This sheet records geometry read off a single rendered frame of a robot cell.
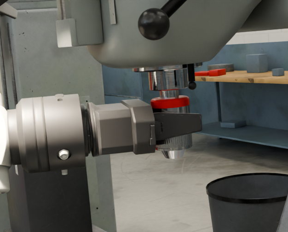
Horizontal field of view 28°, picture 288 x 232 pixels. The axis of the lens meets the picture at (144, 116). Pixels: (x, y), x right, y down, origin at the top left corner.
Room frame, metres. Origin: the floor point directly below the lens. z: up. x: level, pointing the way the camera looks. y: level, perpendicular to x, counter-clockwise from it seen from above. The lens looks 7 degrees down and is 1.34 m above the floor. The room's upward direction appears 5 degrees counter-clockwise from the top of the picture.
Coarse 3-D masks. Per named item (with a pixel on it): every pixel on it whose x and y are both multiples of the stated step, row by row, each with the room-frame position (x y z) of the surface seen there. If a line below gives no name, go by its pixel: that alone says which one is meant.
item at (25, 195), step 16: (16, 176) 1.09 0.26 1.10; (32, 176) 1.03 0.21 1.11; (48, 176) 1.04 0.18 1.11; (64, 176) 1.05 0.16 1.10; (80, 176) 1.07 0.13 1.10; (16, 192) 1.11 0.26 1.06; (32, 192) 1.03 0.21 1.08; (48, 192) 1.04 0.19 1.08; (64, 192) 1.05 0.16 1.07; (80, 192) 1.06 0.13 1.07; (16, 208) 1.13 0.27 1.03; (32, 208) 1.03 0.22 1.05; (48, 208) 1.04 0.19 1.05; (64, 208) 1.05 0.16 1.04; (80, 208) 1.06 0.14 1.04; (16, 224) 1.15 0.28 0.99; (32, 224) 1.03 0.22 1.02; (48, 224) 1.04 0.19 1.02; (64, 224) 1.05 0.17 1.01; (80, 224) 1.06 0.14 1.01
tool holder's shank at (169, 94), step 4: (160, 92) 0.69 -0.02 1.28; (164, 92) 0.69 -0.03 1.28; (168, 92) 0.69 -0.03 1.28; (172, 92) 0.69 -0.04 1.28; (176, 92) 0.69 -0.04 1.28; (160, 96) 0.70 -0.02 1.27; (164, 96) 0.69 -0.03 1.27; (168, 96) 0.69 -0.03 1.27; (172, 96) 0.69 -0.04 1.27; (176, 96) 0.69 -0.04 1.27
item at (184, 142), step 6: (168, 108) 0.67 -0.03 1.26; (174, 108) 0.67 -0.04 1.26; (180, 108) 0.68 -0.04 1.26; (186, 108) 0.68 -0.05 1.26; (174, 138) 0.67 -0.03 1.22; (180, 138) 0.68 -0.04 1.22; (186, 138) 0.68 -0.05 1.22; (156, 144) 0.69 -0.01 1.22; (162, 144) 0.68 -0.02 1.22; (168, 144) 0.68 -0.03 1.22; (174, 144) 0.67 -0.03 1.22; (180, 144) 0.68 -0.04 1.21; (186, 144) 0.68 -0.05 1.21; (162, 150) 0.68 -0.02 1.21; (168, 150) 0.68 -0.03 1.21; (174, 150) 0.68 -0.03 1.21
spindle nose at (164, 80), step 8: (152, 72) 0.68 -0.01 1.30; (160, 72) 0.68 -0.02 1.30; (168, 72) 0.67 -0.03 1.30; (176, 72) 0.68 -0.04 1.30; (184, 72) 0.68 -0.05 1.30; (152, 80) 0.68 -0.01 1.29; (160, 80) 0.68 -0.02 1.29; (168, 80) 0.67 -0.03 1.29; (176, 80) 0.68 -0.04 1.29; (184, 80) 0.68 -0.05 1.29; (152, 88) 0.68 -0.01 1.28; (160, 88) 0.68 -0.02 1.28; (168, 88) 0.67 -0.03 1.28; (176, 88) 0.68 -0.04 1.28
